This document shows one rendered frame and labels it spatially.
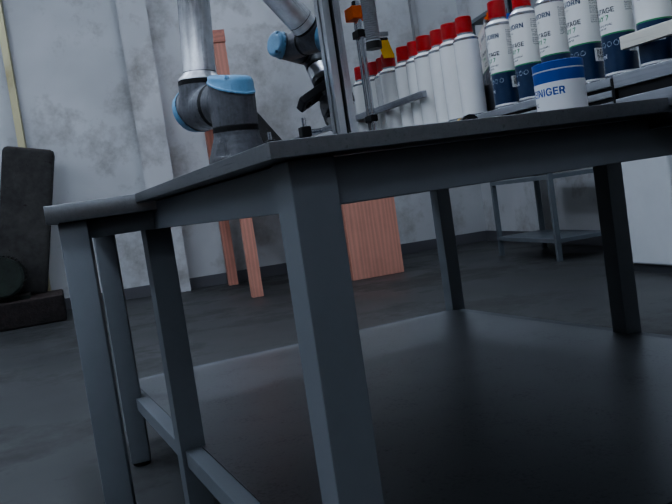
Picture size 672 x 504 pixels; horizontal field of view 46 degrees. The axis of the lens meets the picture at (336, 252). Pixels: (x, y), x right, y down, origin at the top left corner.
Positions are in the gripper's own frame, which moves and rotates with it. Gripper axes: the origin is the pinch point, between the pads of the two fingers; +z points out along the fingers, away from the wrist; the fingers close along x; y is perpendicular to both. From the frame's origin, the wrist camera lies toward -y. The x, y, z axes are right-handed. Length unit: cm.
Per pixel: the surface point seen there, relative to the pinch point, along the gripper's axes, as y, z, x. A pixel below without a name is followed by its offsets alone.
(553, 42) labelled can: -1, 45, -84
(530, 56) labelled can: -1, 42, -77
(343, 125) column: -15.3, 19.0, -30.5
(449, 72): -2, 27, -57
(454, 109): -2, 34, -53
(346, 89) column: -13.2, 11.8, -34.7
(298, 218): -61, 76, -93
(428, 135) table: -44, 71, -99
